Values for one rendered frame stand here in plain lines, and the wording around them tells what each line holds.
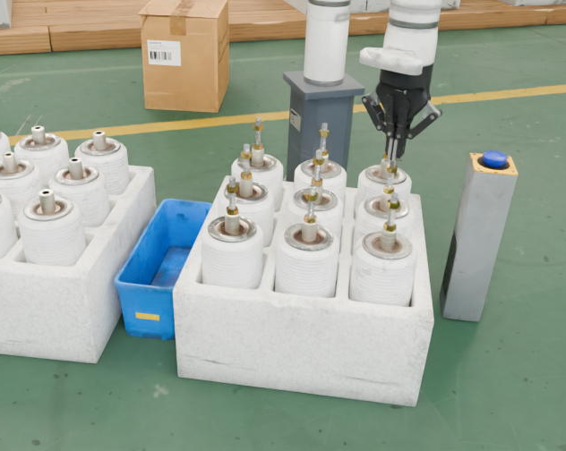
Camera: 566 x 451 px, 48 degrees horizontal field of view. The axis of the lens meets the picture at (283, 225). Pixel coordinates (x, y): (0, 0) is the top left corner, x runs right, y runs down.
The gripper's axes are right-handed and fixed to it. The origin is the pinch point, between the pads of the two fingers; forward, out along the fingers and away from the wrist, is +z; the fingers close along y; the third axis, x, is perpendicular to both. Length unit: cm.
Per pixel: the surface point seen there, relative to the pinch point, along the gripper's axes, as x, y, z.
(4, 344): 44, 46, 33
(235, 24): -133, 134, 27
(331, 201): 4.3, 8.1, 10.5
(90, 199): 25, 44, 13
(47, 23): -80, 189, 27
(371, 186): -6.2, 6.0, 11.3
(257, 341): 25.2, 7.8, 25.9
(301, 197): 6.0, 12.9, 10.5
